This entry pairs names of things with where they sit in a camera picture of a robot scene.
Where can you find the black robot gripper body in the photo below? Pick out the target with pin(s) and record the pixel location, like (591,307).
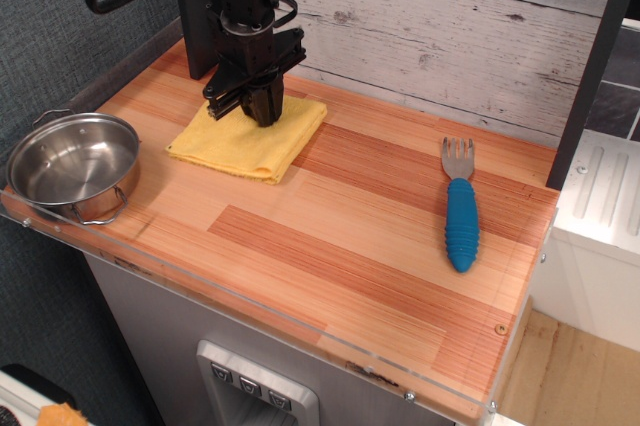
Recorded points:
(245,58)

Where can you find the grey toy fridge front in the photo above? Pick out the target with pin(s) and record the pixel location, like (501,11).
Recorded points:
(162,328)

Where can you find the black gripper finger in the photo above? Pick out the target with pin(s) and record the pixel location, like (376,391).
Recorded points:
(270,100)
(250,104)

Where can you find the black and orange object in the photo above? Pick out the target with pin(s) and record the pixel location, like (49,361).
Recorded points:
(27,398)

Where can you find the stainless steel pot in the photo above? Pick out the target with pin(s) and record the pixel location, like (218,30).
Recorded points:
(81,166)

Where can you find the dark grey right post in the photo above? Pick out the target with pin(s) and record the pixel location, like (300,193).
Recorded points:
(604,42)

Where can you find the white toy sink unit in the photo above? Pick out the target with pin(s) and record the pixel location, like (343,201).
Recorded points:
(588,272)

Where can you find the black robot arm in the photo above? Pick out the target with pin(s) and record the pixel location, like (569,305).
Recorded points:
(252,14)

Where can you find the dark grey post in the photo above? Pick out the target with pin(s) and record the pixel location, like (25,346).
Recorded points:
(604,42)
(201,54)

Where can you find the clear acrylic edge guard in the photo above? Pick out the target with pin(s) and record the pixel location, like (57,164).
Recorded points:
(359,278)

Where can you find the dark grey left post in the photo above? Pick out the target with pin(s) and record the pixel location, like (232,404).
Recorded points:
(201,54)

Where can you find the silver ice dispenser panel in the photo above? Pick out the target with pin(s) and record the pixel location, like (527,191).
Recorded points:
(243,392)

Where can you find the blue handled metal fork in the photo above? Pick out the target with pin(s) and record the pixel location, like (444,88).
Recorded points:
(462,220)

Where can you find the yellow towel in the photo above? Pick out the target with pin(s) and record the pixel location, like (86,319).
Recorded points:
(236,145)

